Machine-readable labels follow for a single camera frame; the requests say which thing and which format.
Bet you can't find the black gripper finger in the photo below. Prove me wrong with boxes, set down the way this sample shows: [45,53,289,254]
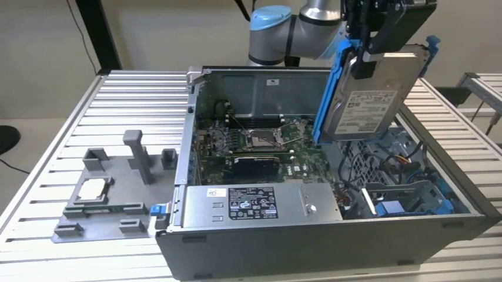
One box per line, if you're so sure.
[351,49,377,80]

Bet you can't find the hard disk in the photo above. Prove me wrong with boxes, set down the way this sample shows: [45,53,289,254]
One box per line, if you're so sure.
[312,35,439,145]

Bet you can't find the grey disk bay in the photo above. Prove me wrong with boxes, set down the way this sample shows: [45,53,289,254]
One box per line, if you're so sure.
[359,178,459,220]

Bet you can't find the blue disk carrier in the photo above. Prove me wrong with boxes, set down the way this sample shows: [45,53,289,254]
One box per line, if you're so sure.
[373,175,456,217]

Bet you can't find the black box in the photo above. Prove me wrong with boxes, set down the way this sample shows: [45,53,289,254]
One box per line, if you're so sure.
[432,86,471,108]

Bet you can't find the metal socket cover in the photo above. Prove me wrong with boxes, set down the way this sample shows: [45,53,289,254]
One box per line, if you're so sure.
[280,121,308,145]

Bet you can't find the black RAM slot bank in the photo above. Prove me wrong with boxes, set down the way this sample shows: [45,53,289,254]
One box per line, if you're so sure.
[229,148,293,156]
[229,114,285,129]

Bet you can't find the metal slat side table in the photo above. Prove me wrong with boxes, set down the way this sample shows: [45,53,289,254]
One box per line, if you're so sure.
[453,72,502,118]

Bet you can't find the grey perforated drive cage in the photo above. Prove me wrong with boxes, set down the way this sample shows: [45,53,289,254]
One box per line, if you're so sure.
[321,123,432,192]

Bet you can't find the CPU socket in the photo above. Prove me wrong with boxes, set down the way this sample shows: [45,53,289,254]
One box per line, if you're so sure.
[244,127,283,149]

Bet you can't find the green motherboard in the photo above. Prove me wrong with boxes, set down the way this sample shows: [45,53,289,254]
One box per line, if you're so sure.
[193,117,337,186]

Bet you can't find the thin metal locking lever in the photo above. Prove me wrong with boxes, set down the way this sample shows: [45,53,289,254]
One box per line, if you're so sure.
[228,113,248,132]

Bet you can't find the black graphics card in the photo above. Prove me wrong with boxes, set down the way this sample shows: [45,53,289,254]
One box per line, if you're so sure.
[230,157,281,179]

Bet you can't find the silver power supply unit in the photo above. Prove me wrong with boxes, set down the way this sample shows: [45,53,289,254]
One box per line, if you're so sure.
[181,183,344,229]

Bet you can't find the black open PC case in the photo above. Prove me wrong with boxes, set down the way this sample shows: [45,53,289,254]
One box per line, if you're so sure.
[154,65,502,281]

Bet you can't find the grey parts rack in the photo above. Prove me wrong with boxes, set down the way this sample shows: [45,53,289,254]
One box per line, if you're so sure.
[49,129,180,245]

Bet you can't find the green RAM stick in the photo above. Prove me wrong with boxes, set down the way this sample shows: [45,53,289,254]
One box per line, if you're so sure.
[81,206,138,213]

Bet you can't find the silver CPU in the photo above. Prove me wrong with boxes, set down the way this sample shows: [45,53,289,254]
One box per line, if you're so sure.
[76,179,106,202]

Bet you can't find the black round chair base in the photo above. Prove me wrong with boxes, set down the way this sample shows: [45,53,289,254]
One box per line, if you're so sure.
[0,125,21,155]

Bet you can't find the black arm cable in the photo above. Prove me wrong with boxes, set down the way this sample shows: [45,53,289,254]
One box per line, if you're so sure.
[233,0,253,23]

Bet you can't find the yellow and black power wire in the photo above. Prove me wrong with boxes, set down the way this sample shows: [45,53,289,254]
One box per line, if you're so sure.
[385,152,419,177]

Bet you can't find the pale blue data wire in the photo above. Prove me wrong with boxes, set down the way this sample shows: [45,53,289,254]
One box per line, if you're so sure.
[405,172,444,184]

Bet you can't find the black upright post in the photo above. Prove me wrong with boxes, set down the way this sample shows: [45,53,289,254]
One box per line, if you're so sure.
[76,0,122,71]

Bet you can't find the thin black wall cable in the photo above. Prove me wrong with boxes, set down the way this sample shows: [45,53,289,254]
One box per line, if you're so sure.
[65,0,98,74]

